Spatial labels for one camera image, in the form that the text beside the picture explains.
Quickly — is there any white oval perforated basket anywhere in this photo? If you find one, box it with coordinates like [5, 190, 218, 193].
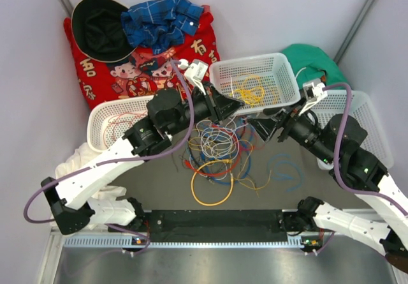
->
[87, 96, 153, 153]

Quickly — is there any white thin cable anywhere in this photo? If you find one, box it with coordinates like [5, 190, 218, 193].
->
[197, 121, 240, 160]
[222, 76, 256, 138]

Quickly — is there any light blue loose cable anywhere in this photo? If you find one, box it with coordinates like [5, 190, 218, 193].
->
[266, 153, 305, 193]

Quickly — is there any white rectangular basket, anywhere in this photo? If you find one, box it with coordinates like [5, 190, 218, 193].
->
[307, 89, 394, 169]
[210, 53, 300, 116]

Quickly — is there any black cable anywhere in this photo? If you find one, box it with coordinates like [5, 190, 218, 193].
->
[171, 143, 217, 183]

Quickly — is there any red printed cloth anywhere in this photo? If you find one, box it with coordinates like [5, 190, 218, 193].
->
[63, 5, 220, 109]

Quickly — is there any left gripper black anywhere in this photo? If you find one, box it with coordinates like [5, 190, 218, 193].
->
[166, 81, 245, 137]

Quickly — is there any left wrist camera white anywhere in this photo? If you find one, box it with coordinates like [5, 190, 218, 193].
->
[177, 59, 209, 94]

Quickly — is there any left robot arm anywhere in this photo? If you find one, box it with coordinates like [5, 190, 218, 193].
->
[41, 84, 244, 235]

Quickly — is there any green cloth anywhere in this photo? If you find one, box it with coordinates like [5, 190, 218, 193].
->
[281, 43, 348, 89]

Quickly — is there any thick red cable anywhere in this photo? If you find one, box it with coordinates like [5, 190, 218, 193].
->
[103, 113, 135, 149]

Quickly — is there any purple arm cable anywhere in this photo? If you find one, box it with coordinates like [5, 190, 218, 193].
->
[24, 60, 195, 259]
[305, 82, 408, 256]

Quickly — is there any dark blue cable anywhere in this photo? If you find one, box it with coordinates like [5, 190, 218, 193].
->
[186, 121, 256, 186]

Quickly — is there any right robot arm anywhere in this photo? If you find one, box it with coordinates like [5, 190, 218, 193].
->
[248, 106, 407, 272]

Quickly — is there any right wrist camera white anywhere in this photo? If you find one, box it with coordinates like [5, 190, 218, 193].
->
[299, 79, 328, 116]

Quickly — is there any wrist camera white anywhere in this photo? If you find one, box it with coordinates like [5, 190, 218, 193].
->
[299, 79, 328, 116]
[177, 59, 209, 94]

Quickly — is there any black hat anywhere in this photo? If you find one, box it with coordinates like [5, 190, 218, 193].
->
[71, 0, 135, 63]

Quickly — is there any grey corner post right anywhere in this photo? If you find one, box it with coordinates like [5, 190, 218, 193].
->
[333, 0, 377, 64]

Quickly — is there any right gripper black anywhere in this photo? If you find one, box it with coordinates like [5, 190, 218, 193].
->
[246, 95, 335, 164]

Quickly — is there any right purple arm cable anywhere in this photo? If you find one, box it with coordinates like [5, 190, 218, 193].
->
[305, 82, 408, 256]

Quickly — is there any blue plaid shirt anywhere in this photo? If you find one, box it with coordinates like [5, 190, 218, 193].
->
[120, 0, 205, 55]

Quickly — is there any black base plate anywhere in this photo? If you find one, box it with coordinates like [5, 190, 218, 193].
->
[140, 208, 297, 243]

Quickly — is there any thick amber yellow cable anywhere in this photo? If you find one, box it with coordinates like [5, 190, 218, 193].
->
[190, 159, 235, 207]

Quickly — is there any white rectangular basket, middle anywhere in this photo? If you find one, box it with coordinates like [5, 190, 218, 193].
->
[210, 53, 300, 116]

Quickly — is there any white rectangular basket, right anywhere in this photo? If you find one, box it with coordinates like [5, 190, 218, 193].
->
[307, 89, 394, 169]

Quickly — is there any white cloth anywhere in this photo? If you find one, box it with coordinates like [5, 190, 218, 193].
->
[54, 142, 128, 230]

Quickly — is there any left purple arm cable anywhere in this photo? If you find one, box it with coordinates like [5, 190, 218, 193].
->
[24, 60, 195, 259]

